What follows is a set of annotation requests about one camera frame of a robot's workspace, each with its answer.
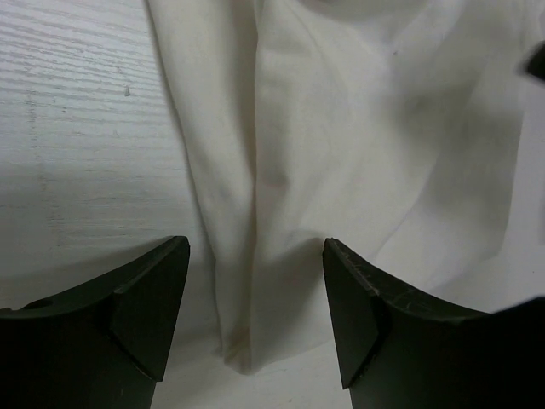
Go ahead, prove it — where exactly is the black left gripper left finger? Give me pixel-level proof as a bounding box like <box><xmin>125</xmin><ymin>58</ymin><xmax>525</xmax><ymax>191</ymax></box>
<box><xmin>1</xmin><ymin>236</ymin><xmax>190</xmax><ymax>408</ymax></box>

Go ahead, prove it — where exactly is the white t-shirt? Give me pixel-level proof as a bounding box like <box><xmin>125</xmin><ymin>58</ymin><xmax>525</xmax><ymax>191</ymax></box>
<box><xmin>149</xmin><ymin>1</ymin><xmax>544</xmax><ymax>373</ymax></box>

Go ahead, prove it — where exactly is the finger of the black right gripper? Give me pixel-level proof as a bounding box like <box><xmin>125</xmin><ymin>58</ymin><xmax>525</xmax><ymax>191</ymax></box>
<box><xmin>523</xmin><ymin>41</ymin><xmax>545</xmax><ymax>81</ymax></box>

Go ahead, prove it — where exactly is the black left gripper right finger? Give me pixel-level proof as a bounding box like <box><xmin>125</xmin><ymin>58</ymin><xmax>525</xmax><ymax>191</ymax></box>
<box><xmin>323</xmin><ymin>239</ymin><xmax>544</xmax><ymax>408</ymax></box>

